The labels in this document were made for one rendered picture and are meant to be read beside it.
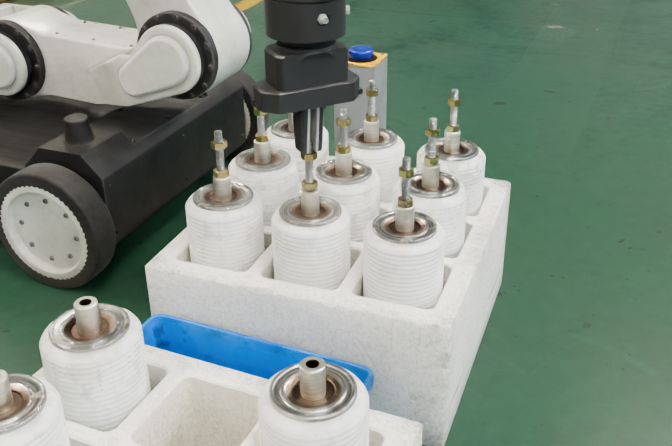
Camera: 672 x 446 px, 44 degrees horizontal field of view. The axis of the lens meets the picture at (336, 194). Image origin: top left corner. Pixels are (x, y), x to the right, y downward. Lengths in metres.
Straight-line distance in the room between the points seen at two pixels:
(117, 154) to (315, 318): 0.51
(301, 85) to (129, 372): 0.35
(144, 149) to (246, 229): 0.41
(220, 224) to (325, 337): 0.19
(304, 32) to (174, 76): 0.48
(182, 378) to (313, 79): 0.34
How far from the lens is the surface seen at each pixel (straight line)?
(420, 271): 0.95
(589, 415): 1.12
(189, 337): 1.06
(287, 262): 0.99
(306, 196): 0.98
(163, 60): 1.32
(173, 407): 0.87
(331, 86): 0.92
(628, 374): 1.20
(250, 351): 1.02
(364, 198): 1.07
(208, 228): 1.02
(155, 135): 1.43
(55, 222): 1.34
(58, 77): 1.53
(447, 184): 1.07
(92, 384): 0.82
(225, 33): 1.35
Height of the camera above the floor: 0.72
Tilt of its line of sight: 27 degrees down
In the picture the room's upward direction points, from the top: 1 degrees counter-clockwise
